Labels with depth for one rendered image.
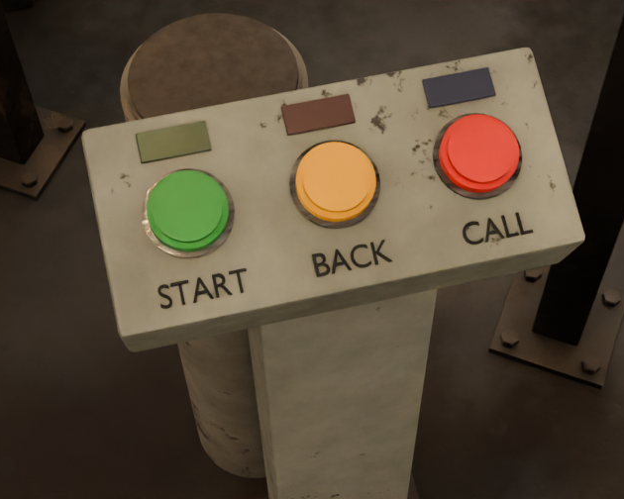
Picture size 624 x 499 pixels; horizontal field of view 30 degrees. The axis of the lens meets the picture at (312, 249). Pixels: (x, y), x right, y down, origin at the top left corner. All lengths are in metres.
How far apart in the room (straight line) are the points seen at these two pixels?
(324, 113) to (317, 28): 0.90
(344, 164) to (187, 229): 0.08
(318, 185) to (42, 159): 0.84
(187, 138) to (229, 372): 0.40
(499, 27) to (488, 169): 0.93
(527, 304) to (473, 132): 0.67
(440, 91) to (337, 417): 0.23
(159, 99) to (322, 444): 0.25
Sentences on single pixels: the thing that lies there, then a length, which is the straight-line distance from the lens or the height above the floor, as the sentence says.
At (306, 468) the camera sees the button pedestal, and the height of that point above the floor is 0.33.
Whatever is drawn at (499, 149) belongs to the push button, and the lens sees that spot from 0.59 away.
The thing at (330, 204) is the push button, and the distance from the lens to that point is 0.57.
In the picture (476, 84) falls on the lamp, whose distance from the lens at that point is 0.61.
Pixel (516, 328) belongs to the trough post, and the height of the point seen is 0.01.
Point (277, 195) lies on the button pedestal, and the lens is 0.58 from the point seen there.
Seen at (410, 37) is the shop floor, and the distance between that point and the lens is 1.49.
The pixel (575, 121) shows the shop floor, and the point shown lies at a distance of 1.42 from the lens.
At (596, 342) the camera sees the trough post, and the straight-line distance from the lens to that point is 1.24.
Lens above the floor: 1.07
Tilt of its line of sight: 57 degrees down
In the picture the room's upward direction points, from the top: 2 degrees counter-clockwise
